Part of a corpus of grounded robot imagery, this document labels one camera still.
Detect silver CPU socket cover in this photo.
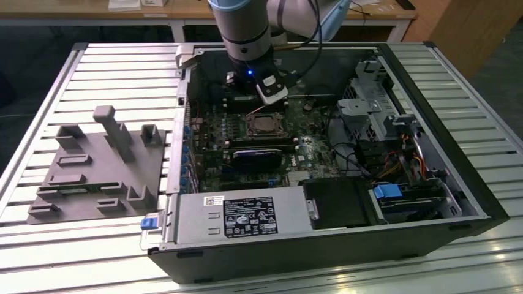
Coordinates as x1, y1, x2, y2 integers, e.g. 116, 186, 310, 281
246, 113, 286, 136

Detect black RAM slot bank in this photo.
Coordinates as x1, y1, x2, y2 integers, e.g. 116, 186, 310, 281
223, 93, 287, 113

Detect CPU socket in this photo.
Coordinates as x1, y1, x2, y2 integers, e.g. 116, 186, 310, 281
243, 111, 288, 137

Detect black RAM slot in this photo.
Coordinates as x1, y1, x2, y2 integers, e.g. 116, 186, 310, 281
231, 145, 295, 152
234, 138, 294, 144
232, 140, 295, 146
231, 143, 295, 149

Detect black graphics card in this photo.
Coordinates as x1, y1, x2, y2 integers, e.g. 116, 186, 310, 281
230, 148, 284, 172

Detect green motherboard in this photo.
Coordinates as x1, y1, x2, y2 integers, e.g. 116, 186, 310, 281
190, 94, 348, 194

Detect silver metal drive cage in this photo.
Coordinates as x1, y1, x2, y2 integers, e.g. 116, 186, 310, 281
336, 60, 422, 145

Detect silver chipset heat sink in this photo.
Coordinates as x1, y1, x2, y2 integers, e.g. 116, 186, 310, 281
288, 170, 311, 185

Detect wooden desk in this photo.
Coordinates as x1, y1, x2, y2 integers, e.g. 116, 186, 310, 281
0, 0, 420, 43

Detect black drive box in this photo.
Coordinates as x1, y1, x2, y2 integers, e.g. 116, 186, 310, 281
300, 179, 379, 230

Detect grey parts rack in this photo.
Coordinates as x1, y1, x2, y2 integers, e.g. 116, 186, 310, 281
24, 105, 168, 226

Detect silver power supply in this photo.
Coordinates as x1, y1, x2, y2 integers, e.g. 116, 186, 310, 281
162, 186, 319, 246

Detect hard disk in blue carrier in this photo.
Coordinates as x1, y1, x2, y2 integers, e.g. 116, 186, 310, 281
371, 183, 450, 224

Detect green RAM stick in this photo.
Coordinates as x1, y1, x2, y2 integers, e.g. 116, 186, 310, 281
56, 183, 121, 194

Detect blue plastic latch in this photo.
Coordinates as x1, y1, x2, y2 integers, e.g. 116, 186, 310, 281
140, 213, 164, 231

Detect wooden cabinet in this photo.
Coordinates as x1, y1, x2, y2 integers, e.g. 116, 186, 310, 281
404, 0, 523, 79

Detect black PC case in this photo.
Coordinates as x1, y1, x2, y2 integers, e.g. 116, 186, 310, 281
147, 41, 511, 284

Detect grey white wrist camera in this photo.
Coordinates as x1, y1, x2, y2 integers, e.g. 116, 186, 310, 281
255, 73, 290, 107

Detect black data cable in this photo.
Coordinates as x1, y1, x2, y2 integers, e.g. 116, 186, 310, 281
330, 141, 375, 180

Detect yellow red power wires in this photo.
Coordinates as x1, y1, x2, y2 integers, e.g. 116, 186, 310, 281
378, 149, 428, 181

